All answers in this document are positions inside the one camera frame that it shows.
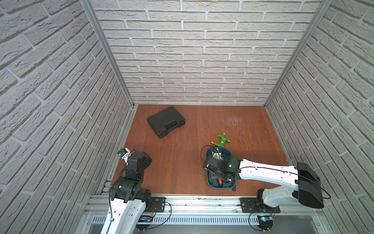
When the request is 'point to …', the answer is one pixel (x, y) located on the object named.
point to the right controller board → (265, 222)
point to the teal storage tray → (214, 180)
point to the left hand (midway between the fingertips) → (144, 153)
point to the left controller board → (144, 222)
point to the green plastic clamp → (223, 140)
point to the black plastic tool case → (165, 121)
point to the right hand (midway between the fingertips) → (215, 170)
